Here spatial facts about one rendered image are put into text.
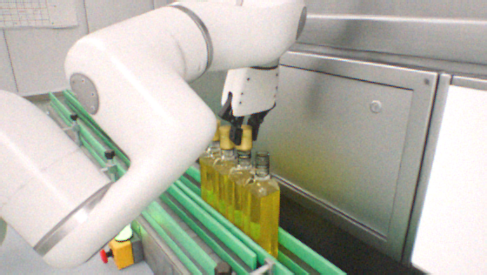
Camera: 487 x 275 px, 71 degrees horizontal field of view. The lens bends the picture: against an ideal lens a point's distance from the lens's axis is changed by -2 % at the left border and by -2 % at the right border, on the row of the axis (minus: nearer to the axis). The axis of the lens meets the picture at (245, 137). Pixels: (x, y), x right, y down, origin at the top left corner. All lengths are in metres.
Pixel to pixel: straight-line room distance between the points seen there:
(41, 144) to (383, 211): 0.55
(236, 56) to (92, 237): 0.24
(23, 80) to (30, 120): 6.12
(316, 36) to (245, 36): 0.31
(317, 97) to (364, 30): 0.16
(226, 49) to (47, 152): 0.21
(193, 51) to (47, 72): 6.16
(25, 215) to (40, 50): 6.13
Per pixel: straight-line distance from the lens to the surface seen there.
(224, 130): 0.73
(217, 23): 0.39
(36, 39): 6.41
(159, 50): 0.32
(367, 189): 0.68
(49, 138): 0.33
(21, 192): 0.32
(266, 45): 0.42
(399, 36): 0.60
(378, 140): 0.64
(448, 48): 0.57
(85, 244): 0.32
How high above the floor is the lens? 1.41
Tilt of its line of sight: 21 degrees down
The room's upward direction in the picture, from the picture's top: straight up
